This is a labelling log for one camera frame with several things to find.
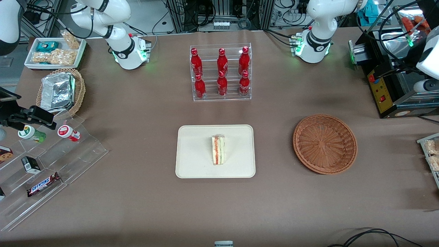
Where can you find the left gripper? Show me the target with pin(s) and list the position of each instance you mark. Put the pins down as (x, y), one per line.
(409, 64)

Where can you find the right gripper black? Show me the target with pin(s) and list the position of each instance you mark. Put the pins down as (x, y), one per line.
(7, 117)

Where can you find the triangle sandwich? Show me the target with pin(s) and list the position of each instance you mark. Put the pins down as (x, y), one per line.
(218, 151)

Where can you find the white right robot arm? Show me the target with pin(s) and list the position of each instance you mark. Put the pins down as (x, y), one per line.
(103, 13)

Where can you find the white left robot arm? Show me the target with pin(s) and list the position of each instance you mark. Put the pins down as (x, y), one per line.
(319, 34)

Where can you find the small tan wicker basket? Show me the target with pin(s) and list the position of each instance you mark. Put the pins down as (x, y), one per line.
(79, 92)

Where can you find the white snack tray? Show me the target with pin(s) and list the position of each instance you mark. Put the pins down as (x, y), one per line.
(31, 65)

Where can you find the round brown wicker basket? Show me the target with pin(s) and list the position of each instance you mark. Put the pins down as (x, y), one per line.
(325, 144)

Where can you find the beige rectangular serving tray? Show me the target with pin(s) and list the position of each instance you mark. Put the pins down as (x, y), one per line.
(195, 157)

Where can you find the white cup with green label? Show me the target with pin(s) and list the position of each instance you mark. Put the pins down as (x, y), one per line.
(31, 133)

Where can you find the steel warmer pan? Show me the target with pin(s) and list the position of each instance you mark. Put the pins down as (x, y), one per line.
(404, 85)
(391, 39)

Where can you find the black food warmer yellow panel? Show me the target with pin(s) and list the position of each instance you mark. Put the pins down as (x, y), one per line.
(380, 92)

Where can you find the white cup with red label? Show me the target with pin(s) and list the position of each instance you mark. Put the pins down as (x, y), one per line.
(68, 133)

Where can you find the silver metal cylinder fixture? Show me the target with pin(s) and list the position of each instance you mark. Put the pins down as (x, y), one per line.
(358, 53)

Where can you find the brown cookie box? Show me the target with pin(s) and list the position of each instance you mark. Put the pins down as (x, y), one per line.
(5, 154)

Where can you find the small black box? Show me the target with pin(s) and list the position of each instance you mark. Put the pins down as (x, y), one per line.
(31, 164)

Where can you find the red fried food pieces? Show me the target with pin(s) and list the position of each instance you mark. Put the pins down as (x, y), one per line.
(413, 23)

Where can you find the clear acrylic stepped display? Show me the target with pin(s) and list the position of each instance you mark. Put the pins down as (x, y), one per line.
(79, 157)

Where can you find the clear bag of nut snack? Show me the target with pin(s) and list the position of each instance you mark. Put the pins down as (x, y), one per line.
(56, 57)
(71, 40)

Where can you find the teal plastic bag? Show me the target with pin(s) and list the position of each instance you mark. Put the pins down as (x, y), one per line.
(372, 10)

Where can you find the Snickers chocolate bar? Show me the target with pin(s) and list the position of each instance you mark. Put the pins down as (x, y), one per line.
(44, 184)

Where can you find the teal snack packet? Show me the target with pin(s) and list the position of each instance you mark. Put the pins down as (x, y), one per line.
(47, 46)

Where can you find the gray bread display rack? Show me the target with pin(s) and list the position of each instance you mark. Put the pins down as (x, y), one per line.
(422, 139)

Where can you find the bagged bread loaf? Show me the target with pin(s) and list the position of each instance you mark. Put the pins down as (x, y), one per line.
(432, 147)
(434, 163)

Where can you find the red cola bottle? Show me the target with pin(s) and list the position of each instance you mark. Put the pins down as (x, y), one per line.
(200, 87)
(244, 85)
(244, 61)
(196, 63)
(222, 63)
(222, 85)

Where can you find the clear acrylic bottle rack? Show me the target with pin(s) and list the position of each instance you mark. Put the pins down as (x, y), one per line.
(209, 97)

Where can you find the white power strip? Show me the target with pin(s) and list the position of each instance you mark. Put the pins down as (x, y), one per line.
(221, 25)

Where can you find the gray labelled box edge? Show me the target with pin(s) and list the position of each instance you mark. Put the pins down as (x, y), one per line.
(223, 244)

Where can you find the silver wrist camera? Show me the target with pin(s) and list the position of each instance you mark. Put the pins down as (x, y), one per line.
(427, 86)

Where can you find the aluminium frame cabinet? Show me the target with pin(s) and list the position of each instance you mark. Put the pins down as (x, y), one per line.
(176, 13)

